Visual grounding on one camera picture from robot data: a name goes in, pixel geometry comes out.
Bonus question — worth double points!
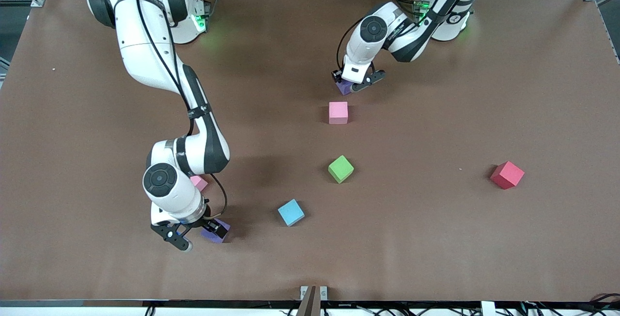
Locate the green foam block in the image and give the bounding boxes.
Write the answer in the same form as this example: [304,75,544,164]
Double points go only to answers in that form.
[328,155,355,184]

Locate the blue foam block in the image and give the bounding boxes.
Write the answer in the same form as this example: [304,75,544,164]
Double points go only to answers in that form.
[278,199,306,227]

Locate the red foam block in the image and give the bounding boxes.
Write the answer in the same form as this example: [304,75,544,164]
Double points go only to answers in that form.
[490,161,525,190]

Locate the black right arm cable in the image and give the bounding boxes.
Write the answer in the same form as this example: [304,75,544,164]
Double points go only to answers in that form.
[136,0,228,220]

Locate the grey metal bracket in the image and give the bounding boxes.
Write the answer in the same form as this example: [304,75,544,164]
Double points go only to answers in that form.
[300,285,328,301]

